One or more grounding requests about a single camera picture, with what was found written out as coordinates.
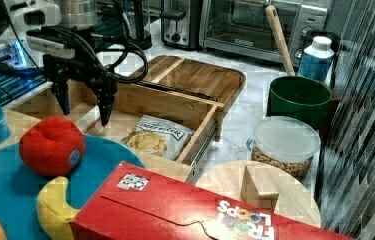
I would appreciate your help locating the wooden utensil handle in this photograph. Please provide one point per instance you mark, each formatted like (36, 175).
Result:
(273, 19)

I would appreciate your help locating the silver toaster oven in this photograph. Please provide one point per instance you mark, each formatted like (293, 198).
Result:
(241, 26)

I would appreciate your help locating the glass jar wooden lid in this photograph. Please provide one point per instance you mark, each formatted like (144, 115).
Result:
(264, 186)

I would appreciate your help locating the clear plastic nut container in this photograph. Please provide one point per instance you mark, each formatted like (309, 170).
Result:
(285, 143)

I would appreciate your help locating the black coffee pot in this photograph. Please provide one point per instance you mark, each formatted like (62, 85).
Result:
(137, 12)

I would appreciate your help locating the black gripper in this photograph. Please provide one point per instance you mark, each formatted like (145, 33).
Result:
(58, 71)

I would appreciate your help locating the red Froot Loops box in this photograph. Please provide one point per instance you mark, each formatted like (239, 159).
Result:
(136, 204)

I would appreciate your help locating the blue bottle white cap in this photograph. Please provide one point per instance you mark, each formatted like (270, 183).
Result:
(316, 59)

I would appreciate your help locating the yellow plush banana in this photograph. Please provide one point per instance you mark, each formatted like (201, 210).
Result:
(54, 213)

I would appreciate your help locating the green cup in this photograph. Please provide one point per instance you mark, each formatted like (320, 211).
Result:
(299, 98)

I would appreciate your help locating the black two-slot toaster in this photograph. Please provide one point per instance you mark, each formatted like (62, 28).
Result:
(180, 23)

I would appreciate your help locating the dark wooden tray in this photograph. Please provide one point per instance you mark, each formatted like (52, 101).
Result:
(185, 91)

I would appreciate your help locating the blue round plate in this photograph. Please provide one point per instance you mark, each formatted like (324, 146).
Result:
(19, 186)

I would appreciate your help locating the wooden drawer box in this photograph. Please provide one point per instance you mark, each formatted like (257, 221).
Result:
(84, 112)

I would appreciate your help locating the red plush apple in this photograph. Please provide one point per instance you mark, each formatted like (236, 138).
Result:
(53, 147)

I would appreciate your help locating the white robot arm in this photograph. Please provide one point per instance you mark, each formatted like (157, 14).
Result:
(63, 31)

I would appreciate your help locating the bag of potato chips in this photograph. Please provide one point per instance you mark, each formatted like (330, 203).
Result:
(158, 137)

